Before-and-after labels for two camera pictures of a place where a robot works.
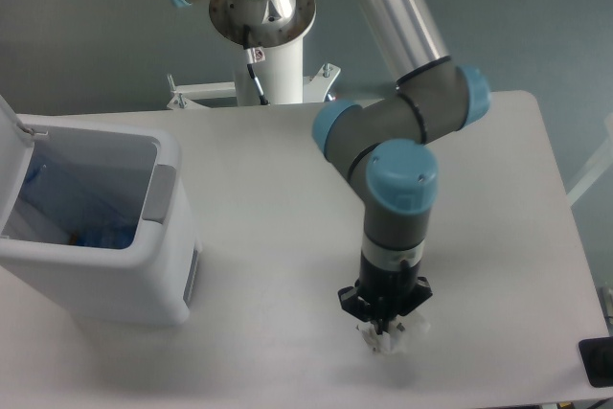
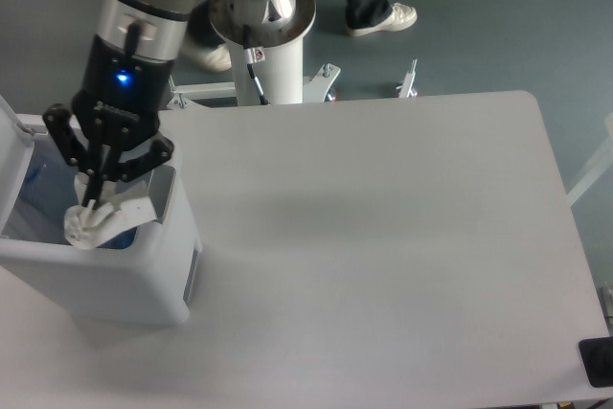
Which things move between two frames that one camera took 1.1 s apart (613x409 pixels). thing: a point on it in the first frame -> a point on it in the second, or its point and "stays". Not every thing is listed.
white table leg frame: [601, 164] stays
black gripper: [385, 291] -> [124, 93]
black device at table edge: [597, 354] stays
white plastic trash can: [82, 220] stays
